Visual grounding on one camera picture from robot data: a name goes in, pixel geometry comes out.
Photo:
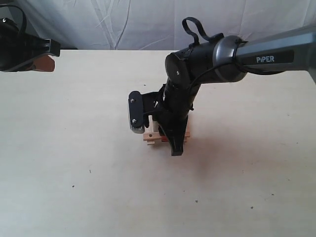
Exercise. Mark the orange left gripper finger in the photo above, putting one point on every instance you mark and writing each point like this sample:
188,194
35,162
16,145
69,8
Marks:
42,64

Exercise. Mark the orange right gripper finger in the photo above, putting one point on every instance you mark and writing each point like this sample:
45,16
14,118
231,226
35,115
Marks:
162,135

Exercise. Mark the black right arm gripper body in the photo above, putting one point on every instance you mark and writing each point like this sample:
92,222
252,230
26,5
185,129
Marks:
170,107

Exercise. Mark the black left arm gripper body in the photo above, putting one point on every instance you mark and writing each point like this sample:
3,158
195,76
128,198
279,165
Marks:
19,49

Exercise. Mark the wood stick with magnets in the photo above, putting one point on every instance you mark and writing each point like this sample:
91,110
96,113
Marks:
150,138

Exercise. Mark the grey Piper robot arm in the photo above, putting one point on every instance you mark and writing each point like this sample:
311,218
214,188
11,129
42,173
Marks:
231,38

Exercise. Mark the horizontal grained wood stick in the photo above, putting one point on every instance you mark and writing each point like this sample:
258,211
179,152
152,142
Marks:
153,126

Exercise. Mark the white backdrop cloth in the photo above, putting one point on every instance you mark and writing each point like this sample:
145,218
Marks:
154,24

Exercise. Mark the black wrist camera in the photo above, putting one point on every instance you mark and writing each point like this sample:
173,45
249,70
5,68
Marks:
136,110

